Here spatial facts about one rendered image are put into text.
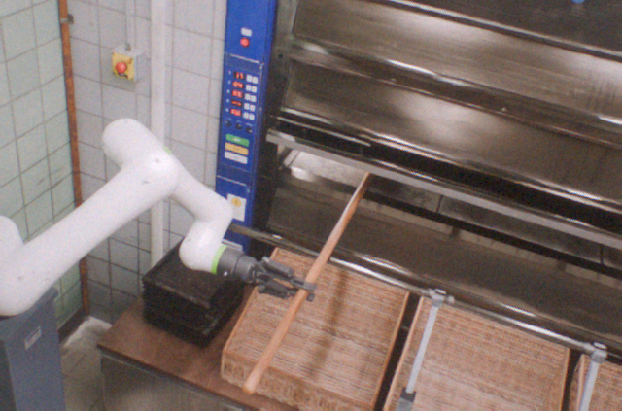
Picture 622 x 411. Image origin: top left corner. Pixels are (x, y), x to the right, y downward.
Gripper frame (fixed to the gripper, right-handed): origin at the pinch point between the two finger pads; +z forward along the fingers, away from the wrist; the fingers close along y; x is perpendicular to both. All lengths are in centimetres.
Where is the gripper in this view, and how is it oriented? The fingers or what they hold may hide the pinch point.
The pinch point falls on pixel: (303, 290)
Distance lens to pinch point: 192.0
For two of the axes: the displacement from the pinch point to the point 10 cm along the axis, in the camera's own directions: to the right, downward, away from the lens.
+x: -3.4, 4.8, -8.1
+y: -1.4, 8.3, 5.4
